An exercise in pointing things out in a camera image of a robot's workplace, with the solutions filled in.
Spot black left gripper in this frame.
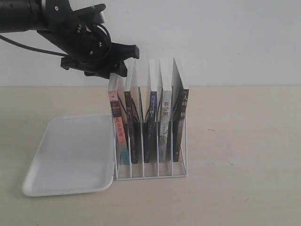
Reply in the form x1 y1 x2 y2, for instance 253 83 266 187
37 3 140 79

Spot blue book with orange moon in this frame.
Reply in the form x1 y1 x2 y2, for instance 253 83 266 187
144 59 158 163

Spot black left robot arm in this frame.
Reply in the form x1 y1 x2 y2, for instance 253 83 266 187
0 0 140 79

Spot dark maroon book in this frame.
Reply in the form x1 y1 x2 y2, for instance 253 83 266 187
124 60 139 164

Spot grey white book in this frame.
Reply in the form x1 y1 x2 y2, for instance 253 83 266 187
159 58 172 163

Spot black book white characters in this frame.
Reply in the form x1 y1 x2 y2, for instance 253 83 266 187
172 57 190 162

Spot pink and teal book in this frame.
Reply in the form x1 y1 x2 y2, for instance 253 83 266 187
108 73 130 165

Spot white plastic tray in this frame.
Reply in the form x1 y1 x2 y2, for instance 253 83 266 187
22 114 115 197

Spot white wire book rack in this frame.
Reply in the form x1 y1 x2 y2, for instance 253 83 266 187
112 86 188 181

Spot black cable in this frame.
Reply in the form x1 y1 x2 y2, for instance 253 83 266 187
0 23 112 59

